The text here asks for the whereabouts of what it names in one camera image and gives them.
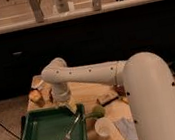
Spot grey folded cloth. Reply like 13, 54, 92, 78
114, 118, 138, 140

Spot black cable on floor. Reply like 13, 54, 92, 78
0, 110, 22, 140

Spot yellow toy food piece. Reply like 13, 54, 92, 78
28, 90, 44, 105

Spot small red object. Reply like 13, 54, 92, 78
113, 85, 126, 96

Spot silver metal fork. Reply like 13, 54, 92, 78
63, 115, 81, 140

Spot green plastic tray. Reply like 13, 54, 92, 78
22, 103, 88, 140

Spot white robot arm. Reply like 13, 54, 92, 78
41, 52, 175, 140

